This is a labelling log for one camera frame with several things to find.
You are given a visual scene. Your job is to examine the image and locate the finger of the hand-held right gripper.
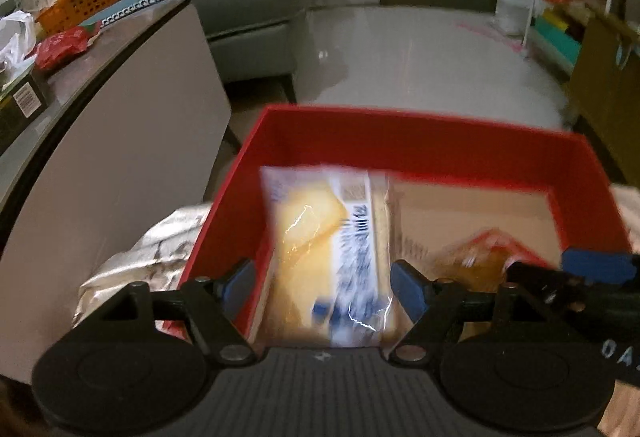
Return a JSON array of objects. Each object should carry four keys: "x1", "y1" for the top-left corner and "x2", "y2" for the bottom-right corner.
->
[
  {"x1": 561, "y1": 246, "x2": 640, "y2": 289},
  {"x1": 506, "y1": 261, "x2": 593, "y2": 314}
]

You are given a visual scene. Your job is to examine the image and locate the teal and yellow boxes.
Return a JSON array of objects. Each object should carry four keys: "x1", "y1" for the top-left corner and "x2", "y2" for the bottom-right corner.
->
[{"x1": 529, "y1": 7, "x2": 587, "y2": 74}]

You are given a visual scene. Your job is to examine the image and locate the wooden side cabinet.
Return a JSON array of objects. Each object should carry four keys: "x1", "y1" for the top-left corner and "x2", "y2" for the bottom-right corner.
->
[{"x1": 566, "y1": 10, "x2": 640, "y2": 190}]

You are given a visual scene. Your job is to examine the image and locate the red cardboard box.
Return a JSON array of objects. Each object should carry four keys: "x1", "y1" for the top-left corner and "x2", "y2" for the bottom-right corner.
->
[{"x1": 165, "y1": 104, "x2": 633, "y2": 354}]

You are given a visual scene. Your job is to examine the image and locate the beige cabinet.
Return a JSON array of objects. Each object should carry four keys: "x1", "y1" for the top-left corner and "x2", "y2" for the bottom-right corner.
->
[{"x1": 0, "y1": 0, "x2": 234, "y2": 383}]

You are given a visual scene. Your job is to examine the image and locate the red plastic packet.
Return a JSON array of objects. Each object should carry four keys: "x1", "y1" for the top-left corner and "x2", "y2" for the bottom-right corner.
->
[{"x1": 34, "y1": 27, "x2": 92, "y2": 71}]

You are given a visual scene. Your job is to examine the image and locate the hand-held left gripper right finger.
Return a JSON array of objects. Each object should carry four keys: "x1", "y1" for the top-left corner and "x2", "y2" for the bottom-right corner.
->
[{"x1": 388, "y1": 260, "x2": 566, "y2": 365}]

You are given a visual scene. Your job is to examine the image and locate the grey sofa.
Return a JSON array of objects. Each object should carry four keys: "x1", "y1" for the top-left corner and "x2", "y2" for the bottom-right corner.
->
[{"x1": 191, "y1": 0, "x2": 315, "y2": 104}]

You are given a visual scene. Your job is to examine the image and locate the floral tablecloth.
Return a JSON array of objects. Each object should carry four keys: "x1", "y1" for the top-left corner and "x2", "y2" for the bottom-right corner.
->
[{"x1": 72, "y1": 203, "x2": 213, "y2": 333}]

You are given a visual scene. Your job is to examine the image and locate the white floor bag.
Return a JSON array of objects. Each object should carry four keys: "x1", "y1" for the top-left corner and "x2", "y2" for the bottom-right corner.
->
[{"x1": 494, "y1": 0, "x2": 532, "y2": 37}]

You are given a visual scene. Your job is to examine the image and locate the red orange snack packet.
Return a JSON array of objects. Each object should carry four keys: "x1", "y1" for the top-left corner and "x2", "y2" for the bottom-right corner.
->
[{"x1": 440, "y1": 227, "x2": 548, "y2": 290}]

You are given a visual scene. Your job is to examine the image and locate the dark cardboard box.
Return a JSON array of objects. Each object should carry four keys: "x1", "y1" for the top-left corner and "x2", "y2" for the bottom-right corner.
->
[{"x1": 0, "y1": 71, "x2": 51, "y2": 144}]

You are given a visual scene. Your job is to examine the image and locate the white plastic bag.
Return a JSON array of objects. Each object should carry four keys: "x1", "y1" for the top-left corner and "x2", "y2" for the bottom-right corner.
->
[{"x1": 0, "y1": 10, "x2": 39, "y2": 74}]

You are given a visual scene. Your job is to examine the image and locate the yellow cake packet blue print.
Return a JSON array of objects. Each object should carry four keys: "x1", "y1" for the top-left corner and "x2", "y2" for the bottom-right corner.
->
[{"x1": 259, "y1": 164, "x2": 417, "y2": 350}]

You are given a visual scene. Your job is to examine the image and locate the orange plastic basket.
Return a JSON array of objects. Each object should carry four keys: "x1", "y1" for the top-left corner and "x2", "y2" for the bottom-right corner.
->
[{"x1": 37, "y1": 0, "x2": 124, "y2": 32}]

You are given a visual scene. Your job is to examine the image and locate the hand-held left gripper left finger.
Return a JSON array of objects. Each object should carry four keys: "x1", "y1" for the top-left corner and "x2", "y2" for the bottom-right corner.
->
[{"x1": 75, "y1": 259, "x2": 258, "y2": 365}]

